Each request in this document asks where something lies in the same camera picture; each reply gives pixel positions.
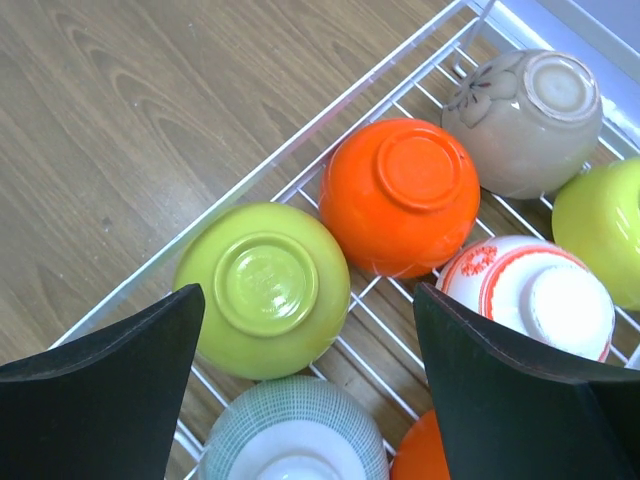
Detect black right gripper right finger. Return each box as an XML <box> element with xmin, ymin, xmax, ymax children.
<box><xmin>413</xmin><ymin>283</ymin><xmax>639</xmax><ymax>479</ymax></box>

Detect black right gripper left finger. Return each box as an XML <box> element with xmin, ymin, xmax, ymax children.
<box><xmin>1</xmin><ymin>284</ymin><xmax>205</xmax><ymax>479</ymax></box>

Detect white bowl orange pattern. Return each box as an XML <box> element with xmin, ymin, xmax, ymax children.
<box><xmin>436</xmin><ymin>235</ymin><xmax>615</xmax><ymax>362</ymax></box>

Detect lime green bowl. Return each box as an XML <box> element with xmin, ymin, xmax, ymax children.
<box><xmin>173</xmin><ymin>202</ymin><xmax>350</xmax><ymax>380</ymax></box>
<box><xmin>551</xmin><ymin>157</ymin><xmax>639</xmax><ymax>310</ymax></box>

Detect teal checked white bowl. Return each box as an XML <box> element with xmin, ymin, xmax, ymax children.
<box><xmin>197</xmin><ymin>375</ymin><xmax>390</xmax><ymax>479</ymax></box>

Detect lime green bowl front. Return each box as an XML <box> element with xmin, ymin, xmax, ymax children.
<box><xmin>173</xmin><ymin>202</ymin><xmax>350</xmax><ymax>380</ymax></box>

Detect beige floral ceramic bowl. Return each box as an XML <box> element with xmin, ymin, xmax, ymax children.
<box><xmin>441</xmin><ymin>49</ymin><xmax>603</xmax><ymax>200</ymax></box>

